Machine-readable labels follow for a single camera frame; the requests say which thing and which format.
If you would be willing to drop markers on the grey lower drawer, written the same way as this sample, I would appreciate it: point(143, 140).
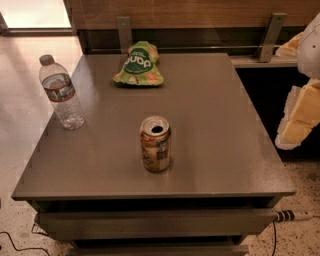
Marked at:
point(163, 251)

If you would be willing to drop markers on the grey drawer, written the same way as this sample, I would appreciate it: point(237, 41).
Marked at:
point(163, 251)
point(155, 224)

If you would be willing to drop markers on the clear plastic water bottle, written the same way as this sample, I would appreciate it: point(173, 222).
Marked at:
point(61, 92)

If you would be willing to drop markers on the metal wall bracket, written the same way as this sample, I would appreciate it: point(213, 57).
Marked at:
point(124, 33)
point(265, 50)

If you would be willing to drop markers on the green rice chip bag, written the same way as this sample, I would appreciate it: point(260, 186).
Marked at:
point(140, 67)

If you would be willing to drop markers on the right metal wall bracket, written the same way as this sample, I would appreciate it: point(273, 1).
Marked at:
point(265, 50)

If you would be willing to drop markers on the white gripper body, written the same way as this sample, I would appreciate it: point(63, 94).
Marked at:
point(310, 53)

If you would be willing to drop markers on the orange soda can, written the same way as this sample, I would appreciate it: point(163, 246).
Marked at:
point(155, 135)

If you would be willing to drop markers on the grey upper drawer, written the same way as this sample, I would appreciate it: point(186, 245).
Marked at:
point(155, 224)

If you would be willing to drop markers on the black white striped plug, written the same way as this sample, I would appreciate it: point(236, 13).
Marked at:
point(290, 215)

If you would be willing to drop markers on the left metal wall bracket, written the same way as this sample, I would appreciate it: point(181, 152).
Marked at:
point(124, 33)

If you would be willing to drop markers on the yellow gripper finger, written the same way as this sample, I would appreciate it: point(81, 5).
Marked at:
point(289, 49)
point(301, 115)

